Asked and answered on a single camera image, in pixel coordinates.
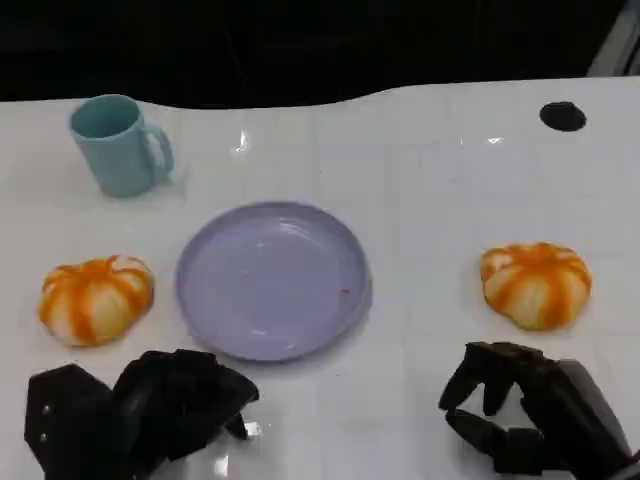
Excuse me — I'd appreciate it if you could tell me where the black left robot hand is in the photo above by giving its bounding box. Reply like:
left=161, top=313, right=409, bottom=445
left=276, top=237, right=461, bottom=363
left=112, top=348, right=261, bottom=480

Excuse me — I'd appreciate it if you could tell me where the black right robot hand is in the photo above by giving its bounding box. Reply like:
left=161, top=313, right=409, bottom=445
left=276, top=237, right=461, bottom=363
left=438, top=341, right=634, bottom=477

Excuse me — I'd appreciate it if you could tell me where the orange and white bread roll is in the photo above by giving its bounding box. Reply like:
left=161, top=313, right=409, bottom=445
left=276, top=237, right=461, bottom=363
left=480, top=241, right=593, bottom=331
left=39, top=254, right=155, bottom=348

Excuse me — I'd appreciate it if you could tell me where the lilac plate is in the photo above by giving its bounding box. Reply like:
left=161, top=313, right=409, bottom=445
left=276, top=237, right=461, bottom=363
left=175, top=200, right=374, bottom=363

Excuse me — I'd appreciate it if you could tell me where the pale green mug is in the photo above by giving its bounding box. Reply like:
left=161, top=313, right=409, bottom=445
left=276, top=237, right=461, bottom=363
left=68, top=94, right=175, bottom=199

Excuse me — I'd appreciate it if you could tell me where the black round table grommet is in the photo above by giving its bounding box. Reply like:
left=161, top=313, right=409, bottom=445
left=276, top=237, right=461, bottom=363
left=539, top=101, right=587, bottom=133

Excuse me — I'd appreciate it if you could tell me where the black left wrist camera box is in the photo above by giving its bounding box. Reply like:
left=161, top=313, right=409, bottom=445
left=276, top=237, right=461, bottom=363
left=24, top=363, right=124, bottom=480

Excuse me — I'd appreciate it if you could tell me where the white furniture frame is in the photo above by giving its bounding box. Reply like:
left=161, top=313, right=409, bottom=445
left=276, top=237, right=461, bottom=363
left=588, top=8, right=640, bottom=78

